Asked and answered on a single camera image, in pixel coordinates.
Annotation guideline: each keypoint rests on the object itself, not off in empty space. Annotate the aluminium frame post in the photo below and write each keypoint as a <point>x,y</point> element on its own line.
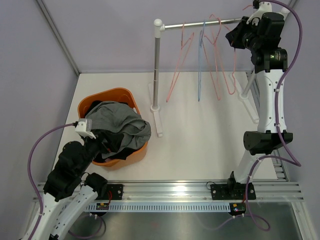
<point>292,3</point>
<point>57,35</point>

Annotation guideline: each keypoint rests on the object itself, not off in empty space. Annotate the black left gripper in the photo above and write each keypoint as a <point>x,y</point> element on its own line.
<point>99,142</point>

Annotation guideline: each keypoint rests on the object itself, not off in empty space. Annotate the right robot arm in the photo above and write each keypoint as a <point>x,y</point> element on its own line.
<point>261,35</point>

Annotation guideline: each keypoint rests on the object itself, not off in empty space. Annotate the orange plastic laundry basket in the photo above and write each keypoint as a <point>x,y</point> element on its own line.
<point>122,95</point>

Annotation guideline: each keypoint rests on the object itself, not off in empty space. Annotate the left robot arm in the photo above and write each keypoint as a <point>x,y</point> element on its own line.
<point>57,212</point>

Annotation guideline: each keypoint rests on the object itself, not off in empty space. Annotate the black shorts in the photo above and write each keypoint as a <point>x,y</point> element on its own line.
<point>110,143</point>

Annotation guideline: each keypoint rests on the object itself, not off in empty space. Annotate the right aluminium frame post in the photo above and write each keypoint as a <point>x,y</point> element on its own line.
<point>292,3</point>

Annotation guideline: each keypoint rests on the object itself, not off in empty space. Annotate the white slotted cable duct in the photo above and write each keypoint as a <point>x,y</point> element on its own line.
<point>164,207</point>

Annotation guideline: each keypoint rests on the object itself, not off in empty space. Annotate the grey green shorts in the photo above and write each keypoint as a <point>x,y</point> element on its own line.
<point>119,118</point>

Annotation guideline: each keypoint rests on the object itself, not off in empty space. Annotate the aluminium mounting rail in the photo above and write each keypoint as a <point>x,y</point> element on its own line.
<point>198,191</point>

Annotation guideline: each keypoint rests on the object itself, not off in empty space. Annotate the blue wire hanger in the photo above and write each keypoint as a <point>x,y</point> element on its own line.
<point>200,49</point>

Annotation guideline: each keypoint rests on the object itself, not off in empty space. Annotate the left aluminium frame post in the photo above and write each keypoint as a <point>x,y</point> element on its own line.
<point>57,35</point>

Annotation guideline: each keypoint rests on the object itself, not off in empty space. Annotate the metal clothes rack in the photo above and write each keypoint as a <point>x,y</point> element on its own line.
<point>160,27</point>

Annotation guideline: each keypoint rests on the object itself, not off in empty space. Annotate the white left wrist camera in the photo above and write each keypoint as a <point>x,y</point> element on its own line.
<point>84,127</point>

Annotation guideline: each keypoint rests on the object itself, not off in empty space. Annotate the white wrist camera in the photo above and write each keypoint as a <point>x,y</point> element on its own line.
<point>84,127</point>
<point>260,7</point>

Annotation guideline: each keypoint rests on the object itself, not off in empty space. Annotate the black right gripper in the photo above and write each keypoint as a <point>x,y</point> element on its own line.
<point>234,36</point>

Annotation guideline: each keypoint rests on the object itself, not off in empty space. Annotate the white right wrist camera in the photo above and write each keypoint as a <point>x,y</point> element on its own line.
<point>260,7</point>

